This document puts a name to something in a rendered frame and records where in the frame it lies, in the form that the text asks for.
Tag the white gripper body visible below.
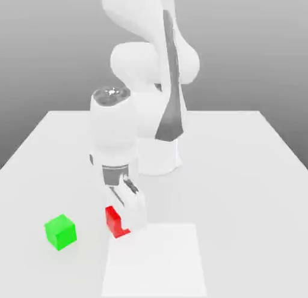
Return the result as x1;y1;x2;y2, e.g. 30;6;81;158
106;185;148;232

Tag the small red cube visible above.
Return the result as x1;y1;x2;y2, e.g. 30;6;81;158
105;205;132;239

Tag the small green cube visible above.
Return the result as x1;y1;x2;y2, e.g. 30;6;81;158
44;213;78;252

